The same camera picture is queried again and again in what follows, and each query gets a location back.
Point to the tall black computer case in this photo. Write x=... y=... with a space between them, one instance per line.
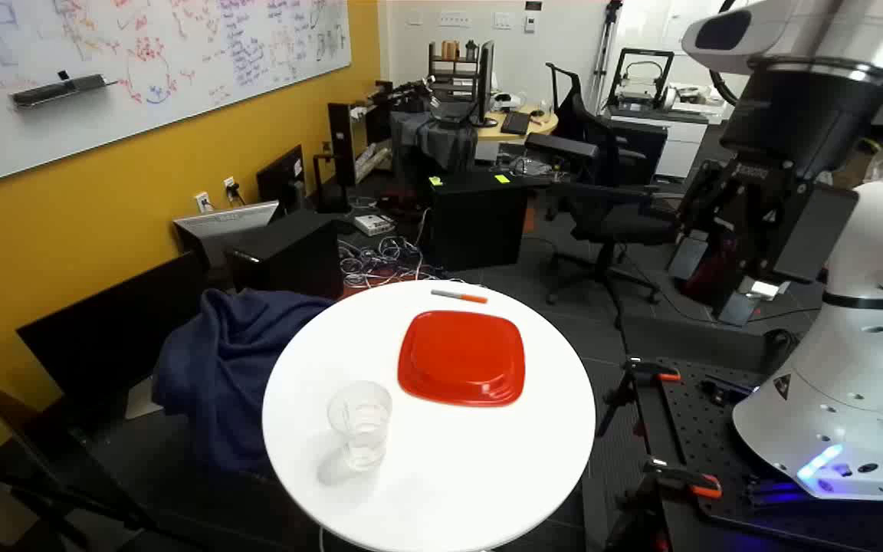
x=342 y=141

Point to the black box case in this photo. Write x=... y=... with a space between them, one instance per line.
x=289 y=255

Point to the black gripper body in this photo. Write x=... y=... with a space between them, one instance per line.
x=813 y=230

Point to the clear plastic cup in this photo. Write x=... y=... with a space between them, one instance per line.
x=359 y=418

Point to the black shelf with bottles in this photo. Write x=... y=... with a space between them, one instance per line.
x=458 y=76

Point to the black monitor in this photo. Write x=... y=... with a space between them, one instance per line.
x=283 y=179

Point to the white wall outlet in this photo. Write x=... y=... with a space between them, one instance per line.
x=204 y=201
x=231 y=185

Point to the red square plate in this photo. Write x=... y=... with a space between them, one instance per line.
x=461 y=357

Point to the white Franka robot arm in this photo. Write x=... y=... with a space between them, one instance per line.
x=851 y=379

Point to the black office chair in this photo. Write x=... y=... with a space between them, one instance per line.
x=604 y=204

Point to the black frame 3D printer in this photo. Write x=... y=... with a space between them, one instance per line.
x=643 y=82

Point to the black perforated breadboard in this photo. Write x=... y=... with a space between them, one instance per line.
x=705 y=439

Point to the wall whiteboard with writing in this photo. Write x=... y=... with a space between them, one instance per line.
x=136 y=62

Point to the black folding chair frame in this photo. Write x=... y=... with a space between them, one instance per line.
x=44 y=460

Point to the white flat tray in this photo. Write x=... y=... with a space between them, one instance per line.
x=227 y=220

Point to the white cabinet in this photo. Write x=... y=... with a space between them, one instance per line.
x=682 y=141

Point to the large black flat panel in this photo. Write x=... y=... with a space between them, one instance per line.
x=104 y=339

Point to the navy blue blanket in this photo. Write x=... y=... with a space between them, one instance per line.
x=227 y=370

